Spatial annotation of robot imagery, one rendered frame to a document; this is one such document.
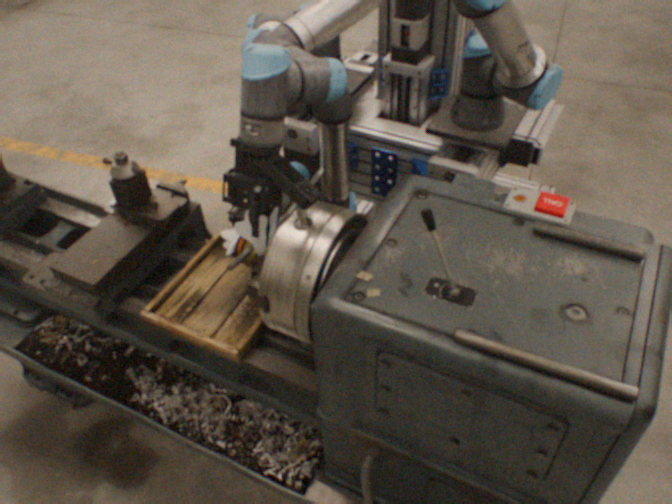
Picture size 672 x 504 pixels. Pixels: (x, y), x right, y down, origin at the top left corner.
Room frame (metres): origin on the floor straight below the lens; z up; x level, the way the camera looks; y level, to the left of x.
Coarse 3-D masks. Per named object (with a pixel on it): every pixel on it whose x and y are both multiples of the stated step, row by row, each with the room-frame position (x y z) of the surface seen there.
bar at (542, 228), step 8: (536, 224) 0.84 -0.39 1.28; (544, 224) 0.84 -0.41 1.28; (536, 232) 0.84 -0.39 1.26; (544, 232) 0.83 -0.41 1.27; (552, 232) 0.82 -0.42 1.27; (560, 232) 0.82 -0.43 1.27; (568, 232) 0.82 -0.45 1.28; (576, 232) 0.81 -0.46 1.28; (568, 240) 0.81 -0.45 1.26; (576, 240) 0.80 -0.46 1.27; (584, 240) 0.80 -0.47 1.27; (592, 240) 0.79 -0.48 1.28; (600, 240) 0.79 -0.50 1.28; (608, 240) 0.79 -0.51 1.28; (600, 248) 0.78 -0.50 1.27; (608, 248) 0.77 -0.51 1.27; (616, 248) 0.77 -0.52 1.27; (624, 248) 0.77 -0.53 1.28; (632, 248) 0.76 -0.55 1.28; (624, 256) 0.76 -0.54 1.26; (632, 256) 0.75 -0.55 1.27; (640, 256) 0.75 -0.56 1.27
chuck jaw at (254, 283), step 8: (256, 256) 0.97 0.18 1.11; (264, 256) 0.97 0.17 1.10; (256, 264) 0.95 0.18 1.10; (256, 272) 0.91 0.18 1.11; (256, 280) 0.88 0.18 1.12; (248, 288) 0.87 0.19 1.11; (256, 288) 0.86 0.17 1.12; (248, 296) 0.86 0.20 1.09; (256, 296) 0.85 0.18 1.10; (264, 296) 0.83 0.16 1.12; (264, 304) 0.83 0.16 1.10
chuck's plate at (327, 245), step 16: (336, 224) 0.92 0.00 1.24; (352, 224) 0.97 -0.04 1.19; (320, 240) 0.88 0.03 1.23; (336, 240) 0.90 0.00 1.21; (320, 256) 0.84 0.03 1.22; (304, 272) 0.82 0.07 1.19; (320, 272) 0.82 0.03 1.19; (304, 288) 0.80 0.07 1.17; (320, 288) 0.82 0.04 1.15; (304, 304) 0.78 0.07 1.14; (304, 320) 0.77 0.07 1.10; (304, 336) 0.78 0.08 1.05
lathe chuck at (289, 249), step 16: (320, 208) 0.98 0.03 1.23; (336, 208) 0.99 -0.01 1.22; (288, 224) 0.93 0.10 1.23; (320, 224) 0.92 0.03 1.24; (272, 240) 0.90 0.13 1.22; (288, 240) 0.89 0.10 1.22; (304, 240) 0.88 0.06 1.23; (272, 256) 0.87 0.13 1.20; (288, 256) 0.86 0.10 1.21; (304, 256) 0.85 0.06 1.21; (272, 272) 0.84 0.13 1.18; (288, 272) 0.83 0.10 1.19; (272, 288) 0.83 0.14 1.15; (288, 288) 0.81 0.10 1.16; (272, 304) 0.81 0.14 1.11; (288, 304) 0.80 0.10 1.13; (272, 320) 0.81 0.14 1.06; (288, 320) 0.79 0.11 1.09
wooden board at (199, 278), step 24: (216, 240) 1.26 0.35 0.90; (192, 264) 1.16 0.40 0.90; (216, 264) 1.17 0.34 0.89; (240, 264) 1.17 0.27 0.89; (168, 288) 1.07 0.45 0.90; (192, 288) 1.09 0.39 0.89; (216, 288) 1.08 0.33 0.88; (240, 288) 1.08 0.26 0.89; (144, 312) 0.99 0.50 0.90; (192, 312) 1.00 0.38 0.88; (216, 312) 1.00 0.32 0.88; (192, 336) 0.91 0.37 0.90; (240, 336) 0.91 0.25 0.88; (240, 360) 0.85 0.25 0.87
